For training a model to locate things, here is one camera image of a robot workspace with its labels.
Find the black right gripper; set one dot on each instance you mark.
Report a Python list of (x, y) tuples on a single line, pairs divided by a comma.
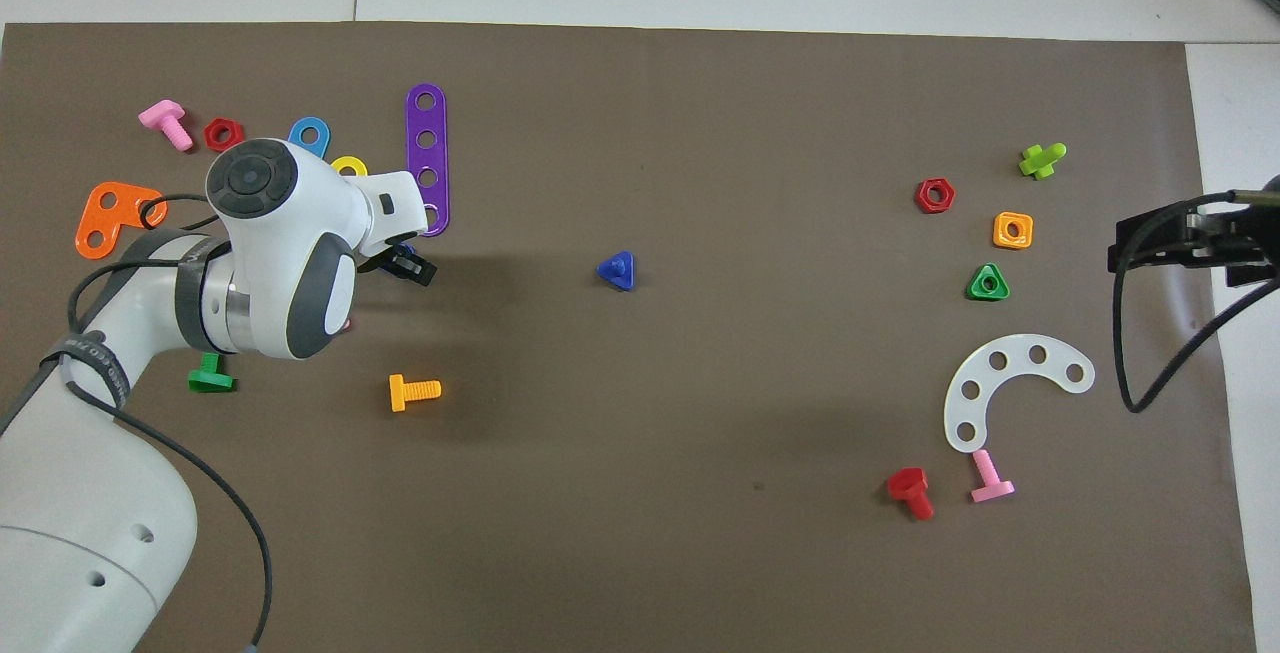
[(1235, 228)]

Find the yellow three-hole plate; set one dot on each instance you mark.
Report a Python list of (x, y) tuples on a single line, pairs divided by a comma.
[(348, 160)]

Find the orange square nut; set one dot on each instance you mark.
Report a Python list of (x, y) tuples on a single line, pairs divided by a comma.
[(1000, 239)]

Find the blue triangle-head screw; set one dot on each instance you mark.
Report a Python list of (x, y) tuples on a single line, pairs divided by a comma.
[(615, 271)]

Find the red hex-head screw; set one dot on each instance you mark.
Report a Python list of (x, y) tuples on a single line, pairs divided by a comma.
[(908, 483)]

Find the orange three-hole corner plate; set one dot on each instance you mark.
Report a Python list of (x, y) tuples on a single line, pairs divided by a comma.
[(100, 221)]

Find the blue two-hole plate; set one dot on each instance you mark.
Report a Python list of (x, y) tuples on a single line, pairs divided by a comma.
[(298, 132)]

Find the dark green screw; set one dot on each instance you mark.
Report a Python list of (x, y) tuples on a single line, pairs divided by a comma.
[(210, 382)]

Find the orange screw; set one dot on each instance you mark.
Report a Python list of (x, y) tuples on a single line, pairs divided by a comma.
[(420, 391)]

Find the light green cross screw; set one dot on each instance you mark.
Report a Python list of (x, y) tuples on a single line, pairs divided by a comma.
[(1040, 163)]

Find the green triangle nut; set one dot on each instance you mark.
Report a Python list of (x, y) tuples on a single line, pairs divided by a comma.
[(997, 294)]

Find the brown table mat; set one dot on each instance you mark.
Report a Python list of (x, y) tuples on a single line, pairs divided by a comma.
[(640, 453)]

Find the red hex nut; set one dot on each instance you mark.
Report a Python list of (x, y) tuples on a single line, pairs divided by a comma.
[(210, 131), (922, 201)]

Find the pink square-head screw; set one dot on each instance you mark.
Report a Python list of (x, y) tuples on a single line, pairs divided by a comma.
[(163, 116), (985, 468)]

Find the purple four-hole plate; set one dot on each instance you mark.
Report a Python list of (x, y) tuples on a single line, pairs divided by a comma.
[(426, 120)]

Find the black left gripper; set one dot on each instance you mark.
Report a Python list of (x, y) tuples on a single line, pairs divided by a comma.
[(398, 242)]

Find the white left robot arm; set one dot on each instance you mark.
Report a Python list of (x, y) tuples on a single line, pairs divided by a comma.
[(90, 513)]

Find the white curved five-hole plate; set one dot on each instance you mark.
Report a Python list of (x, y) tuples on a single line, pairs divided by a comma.
[(983, 375)]

